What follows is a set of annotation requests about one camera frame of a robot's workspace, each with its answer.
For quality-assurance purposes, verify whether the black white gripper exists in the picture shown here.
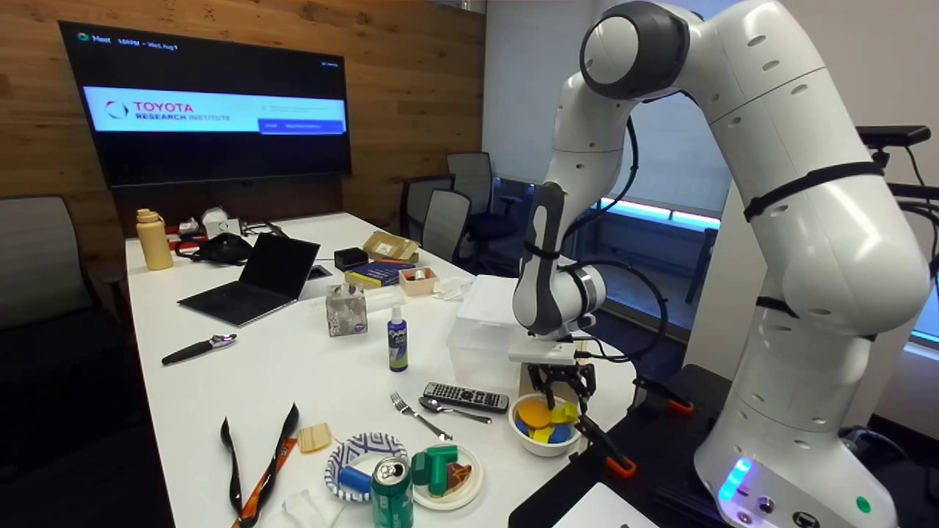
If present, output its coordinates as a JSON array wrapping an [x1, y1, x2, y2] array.
[[523, 347, 596, 406]]

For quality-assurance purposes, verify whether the green block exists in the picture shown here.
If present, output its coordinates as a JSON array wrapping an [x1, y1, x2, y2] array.
[[410, 446, 458, 497]]

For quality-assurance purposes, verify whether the blue block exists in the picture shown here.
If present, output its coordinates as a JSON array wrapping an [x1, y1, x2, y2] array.
[[336, 468, 368, 494]]

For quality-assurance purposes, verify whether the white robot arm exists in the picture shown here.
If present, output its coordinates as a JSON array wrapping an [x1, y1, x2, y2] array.
[[512, 0, 929, 528]]

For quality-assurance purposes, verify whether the orange round block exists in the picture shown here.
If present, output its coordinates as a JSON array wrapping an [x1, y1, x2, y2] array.
[[517, 399, 552, 428]]

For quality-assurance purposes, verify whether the white bowl of blocks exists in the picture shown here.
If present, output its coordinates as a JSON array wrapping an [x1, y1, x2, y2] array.
[[508, 393, 581, 457]]

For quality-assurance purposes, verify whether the clear plastic container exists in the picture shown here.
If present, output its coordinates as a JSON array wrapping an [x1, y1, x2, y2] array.
[[448, 276, 524, 390]]

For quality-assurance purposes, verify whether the white plate with toy food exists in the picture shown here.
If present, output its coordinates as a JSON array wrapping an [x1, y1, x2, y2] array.
[[412, 453, 483, 515]]

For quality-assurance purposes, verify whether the blue patterned paper plate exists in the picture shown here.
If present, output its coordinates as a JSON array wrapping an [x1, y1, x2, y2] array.
[[323, 431, 408, 504]]

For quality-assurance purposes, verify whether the black orange clamp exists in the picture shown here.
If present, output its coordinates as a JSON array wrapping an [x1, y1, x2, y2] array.
[[574, 377, 696, 481]]

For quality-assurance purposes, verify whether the black remote control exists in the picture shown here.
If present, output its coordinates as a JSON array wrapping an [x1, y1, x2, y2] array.
[[423, 383, 509, 415]]

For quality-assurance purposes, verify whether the silver spoon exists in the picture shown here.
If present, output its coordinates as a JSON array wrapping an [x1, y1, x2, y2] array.
[[420, 396, 489, 422]]

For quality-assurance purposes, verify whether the silver fork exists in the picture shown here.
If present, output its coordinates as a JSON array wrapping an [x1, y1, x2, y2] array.
[[390, 393, 454, 440]]

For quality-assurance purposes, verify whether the blue sanitizer bottle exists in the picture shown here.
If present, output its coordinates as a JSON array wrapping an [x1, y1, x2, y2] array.
[[386, 306, 408, 372]]

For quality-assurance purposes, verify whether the grey office chair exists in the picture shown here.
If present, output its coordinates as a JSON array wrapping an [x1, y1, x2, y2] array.
[[420, 191, 468, 262]]

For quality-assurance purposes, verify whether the green soda can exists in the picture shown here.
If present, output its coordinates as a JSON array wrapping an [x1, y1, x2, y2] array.
[[373, 457, 412, 528]]

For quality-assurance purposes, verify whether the toy bread slice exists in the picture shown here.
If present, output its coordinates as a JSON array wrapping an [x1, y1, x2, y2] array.
[[297, 422, 332, 456]]

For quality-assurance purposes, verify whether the black laptop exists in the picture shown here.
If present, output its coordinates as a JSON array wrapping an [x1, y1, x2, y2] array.
[[182, 236, 319, 325]]

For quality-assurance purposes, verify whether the black marker pen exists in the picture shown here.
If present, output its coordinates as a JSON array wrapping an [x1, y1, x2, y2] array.
[[162, 336, 238, 367]]

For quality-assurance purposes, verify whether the tan bottle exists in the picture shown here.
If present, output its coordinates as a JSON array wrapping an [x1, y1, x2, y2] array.
[[135, 210, 173, 270]]

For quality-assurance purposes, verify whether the wall television screen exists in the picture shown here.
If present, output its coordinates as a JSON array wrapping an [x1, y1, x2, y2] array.
[[57, 22, 351, 188]]

